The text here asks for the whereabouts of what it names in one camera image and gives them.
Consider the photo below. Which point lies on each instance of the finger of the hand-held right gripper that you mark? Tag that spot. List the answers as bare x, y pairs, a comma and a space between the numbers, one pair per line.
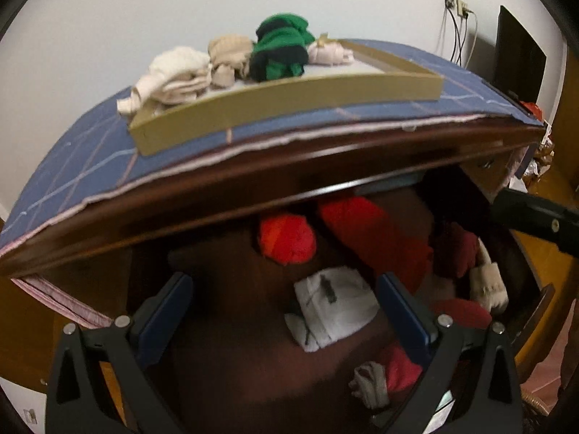
533, 219

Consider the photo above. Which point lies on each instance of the red plastic bag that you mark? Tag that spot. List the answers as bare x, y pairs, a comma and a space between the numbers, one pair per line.
533, 110

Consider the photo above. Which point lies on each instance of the pale pink sock bundle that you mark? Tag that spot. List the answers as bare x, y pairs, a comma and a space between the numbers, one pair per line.
328, 53

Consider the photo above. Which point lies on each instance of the flat black device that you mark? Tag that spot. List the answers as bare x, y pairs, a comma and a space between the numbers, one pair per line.
513, 96

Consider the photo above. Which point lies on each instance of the small dresser drawer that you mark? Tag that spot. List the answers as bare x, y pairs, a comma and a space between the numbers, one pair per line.
493, 176

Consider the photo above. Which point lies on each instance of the wooden door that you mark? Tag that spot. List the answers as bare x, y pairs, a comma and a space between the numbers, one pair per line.
22, 325

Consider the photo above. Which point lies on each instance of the dark red underwear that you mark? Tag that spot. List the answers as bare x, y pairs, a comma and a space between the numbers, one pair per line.
461, 314

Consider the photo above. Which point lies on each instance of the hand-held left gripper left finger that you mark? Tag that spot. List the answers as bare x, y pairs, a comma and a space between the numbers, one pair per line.
169, 312

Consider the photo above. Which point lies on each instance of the cream sock bundle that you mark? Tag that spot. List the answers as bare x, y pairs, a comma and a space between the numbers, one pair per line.
176, 77

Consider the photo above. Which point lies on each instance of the green and black sock bundle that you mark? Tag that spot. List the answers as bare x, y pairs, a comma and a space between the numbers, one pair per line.
280, 49

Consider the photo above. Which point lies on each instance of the pinkish red underwear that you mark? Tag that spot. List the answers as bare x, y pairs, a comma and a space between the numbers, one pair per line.
400, 368

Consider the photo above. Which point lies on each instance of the wide wooden drawer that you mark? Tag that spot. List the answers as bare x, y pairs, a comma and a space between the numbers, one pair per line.
226, 361

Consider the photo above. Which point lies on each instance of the white sock with black marks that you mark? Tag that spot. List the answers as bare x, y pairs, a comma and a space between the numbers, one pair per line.
334, 307

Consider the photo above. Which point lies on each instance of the pink striped cloth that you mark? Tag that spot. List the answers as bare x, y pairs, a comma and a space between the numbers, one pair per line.
68, 305

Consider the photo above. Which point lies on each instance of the black flat screen monitor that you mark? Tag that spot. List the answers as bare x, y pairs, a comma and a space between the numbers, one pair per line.
518, 58

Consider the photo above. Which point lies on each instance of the blue plaid cloth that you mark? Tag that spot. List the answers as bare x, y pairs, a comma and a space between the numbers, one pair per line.
81, 153

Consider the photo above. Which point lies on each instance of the beige sock bundle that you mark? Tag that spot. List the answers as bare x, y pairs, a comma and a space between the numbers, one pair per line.
228, 54

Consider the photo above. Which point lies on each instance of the dark wooden dresser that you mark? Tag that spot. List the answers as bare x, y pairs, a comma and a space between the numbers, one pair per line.
316, 162

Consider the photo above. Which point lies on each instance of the low white wall outlet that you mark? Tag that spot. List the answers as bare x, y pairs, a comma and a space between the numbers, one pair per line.
30, 416

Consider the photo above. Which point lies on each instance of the large red underwear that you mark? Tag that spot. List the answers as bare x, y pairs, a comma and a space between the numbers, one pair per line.
375, 239

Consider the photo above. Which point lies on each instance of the shallow cardboard tray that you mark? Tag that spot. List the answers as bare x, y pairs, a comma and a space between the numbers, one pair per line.
271, 104

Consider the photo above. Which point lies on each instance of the grey white sock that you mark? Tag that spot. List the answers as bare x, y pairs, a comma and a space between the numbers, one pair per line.
371, 384

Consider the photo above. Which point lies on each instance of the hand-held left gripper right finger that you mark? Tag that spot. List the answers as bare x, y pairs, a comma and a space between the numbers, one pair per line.
400, 312

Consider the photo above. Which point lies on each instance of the red sock ball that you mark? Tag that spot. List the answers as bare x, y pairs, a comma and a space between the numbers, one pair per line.
287, 239

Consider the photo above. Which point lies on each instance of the dark red sock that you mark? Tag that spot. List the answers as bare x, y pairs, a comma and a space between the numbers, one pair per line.
457, 253

